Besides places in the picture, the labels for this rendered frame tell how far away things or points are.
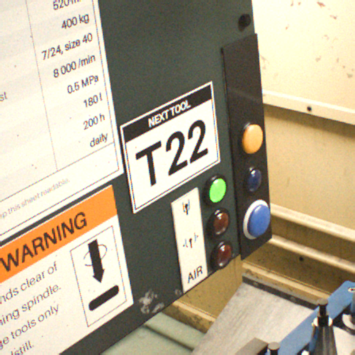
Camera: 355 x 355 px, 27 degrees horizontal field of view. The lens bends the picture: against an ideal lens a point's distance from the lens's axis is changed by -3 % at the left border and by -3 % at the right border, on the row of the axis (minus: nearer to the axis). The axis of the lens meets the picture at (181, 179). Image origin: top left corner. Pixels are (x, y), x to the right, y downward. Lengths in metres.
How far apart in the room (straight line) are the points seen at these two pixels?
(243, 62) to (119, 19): 0.14
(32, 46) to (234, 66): 0.20
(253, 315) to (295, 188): 0.36
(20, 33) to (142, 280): 0.23
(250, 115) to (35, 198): 0.22
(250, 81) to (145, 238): 0.16
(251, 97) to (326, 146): 0.91
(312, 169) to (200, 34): 1.04
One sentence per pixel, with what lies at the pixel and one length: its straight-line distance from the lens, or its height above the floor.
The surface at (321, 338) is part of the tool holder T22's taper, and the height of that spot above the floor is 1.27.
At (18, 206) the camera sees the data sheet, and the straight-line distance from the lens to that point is 0.49.
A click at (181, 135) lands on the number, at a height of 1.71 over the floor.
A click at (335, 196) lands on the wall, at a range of 1.58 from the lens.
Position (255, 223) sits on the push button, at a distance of 0.67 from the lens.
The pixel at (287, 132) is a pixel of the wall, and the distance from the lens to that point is 1.59.
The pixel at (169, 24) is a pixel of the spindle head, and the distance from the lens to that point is 0.55.
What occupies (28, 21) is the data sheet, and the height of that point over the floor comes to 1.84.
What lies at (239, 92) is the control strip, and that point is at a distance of 0.62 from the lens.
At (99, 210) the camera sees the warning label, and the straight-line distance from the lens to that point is 0.54.
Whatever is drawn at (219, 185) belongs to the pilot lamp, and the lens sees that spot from 0.62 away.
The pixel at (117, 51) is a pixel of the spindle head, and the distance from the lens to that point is 0.52.
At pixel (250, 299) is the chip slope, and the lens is 1.85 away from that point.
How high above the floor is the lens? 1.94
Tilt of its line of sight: 27 degrees down
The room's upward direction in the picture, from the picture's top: 7 degrees counter-clockwise
